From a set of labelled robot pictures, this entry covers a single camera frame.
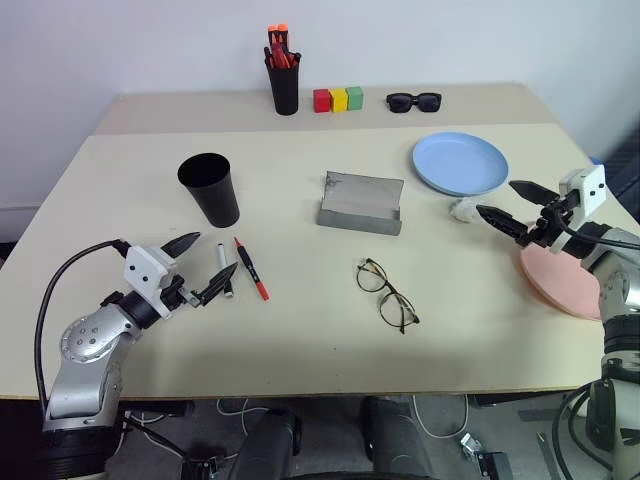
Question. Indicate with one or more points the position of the tortoiseshell round eyeglasses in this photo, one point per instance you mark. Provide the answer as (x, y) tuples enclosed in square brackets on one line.
[(372, 275)]

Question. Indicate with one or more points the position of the dark ribbed panel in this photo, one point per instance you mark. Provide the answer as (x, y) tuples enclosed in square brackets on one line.
[(625, 160)]

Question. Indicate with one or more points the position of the black pen holder cup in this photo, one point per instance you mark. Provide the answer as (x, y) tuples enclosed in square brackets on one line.
[(285, 95)]

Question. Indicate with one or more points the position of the dark rounded shape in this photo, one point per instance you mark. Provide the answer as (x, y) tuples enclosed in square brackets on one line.
[(270, 445), (395, 440)]

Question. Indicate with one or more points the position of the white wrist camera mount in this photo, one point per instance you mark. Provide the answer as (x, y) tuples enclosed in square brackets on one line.
[(142, 267), (590, 187)]

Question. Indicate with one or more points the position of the red wooden block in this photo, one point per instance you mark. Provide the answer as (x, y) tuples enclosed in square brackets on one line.
[(321, 101)]

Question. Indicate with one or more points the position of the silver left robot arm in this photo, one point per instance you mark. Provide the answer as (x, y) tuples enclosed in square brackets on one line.
[(85, 345)]

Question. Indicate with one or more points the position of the empty black plastic cup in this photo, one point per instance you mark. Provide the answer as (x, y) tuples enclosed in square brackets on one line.
[(215, 200)]

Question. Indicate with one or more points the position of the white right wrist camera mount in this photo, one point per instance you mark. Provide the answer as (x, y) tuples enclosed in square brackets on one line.
[(590, 187)]

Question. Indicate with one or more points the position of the metal floor bracket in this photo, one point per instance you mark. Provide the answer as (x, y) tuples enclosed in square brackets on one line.
[(482, 457)]

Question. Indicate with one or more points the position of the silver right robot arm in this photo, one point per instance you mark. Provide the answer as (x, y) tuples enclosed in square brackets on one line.
[(615, 285)]

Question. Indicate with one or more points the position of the grey glasses case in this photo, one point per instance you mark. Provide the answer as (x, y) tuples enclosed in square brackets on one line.
[(360, 200)]

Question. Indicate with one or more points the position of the green wooden block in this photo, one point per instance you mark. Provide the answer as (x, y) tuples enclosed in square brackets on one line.
[(355, 98)]

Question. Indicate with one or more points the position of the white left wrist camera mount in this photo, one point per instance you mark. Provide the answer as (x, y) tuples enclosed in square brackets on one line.
[(142, 267)]

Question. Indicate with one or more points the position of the black capped pen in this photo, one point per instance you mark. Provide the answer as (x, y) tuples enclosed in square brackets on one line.
[(267, 55)]

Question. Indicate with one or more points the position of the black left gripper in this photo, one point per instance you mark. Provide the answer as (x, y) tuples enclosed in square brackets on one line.
[(175, 294)]

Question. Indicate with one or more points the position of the blue plate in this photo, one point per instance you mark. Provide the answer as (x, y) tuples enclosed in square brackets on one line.
[(457, 162)]

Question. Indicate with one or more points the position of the black sunglasses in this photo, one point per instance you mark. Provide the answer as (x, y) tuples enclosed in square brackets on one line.
[(400, 103)]

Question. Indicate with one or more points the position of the crumpled white paper ball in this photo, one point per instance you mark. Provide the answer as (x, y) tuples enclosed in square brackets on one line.
[(462, 210)]

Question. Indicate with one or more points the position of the pink plate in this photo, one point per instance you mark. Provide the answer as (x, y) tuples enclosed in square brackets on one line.
[(555, 280)]

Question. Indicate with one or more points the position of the yellow wooden block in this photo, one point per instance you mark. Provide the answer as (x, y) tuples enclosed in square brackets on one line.
[(338, 101)]

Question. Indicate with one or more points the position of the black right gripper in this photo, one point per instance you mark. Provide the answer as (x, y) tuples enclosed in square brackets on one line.
[(547, 220)]

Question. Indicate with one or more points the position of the orange capped marker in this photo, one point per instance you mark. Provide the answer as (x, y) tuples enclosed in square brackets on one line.
[(273, 34), (283, 32)]

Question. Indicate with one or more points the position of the white marker pen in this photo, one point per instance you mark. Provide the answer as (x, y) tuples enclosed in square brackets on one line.
[(221, 255)]

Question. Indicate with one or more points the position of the red and black pen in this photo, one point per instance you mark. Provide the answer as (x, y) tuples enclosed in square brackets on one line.
[(250, 267)]

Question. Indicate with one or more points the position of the black table frame bar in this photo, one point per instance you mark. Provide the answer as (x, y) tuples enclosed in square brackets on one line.
[(520, 400)]

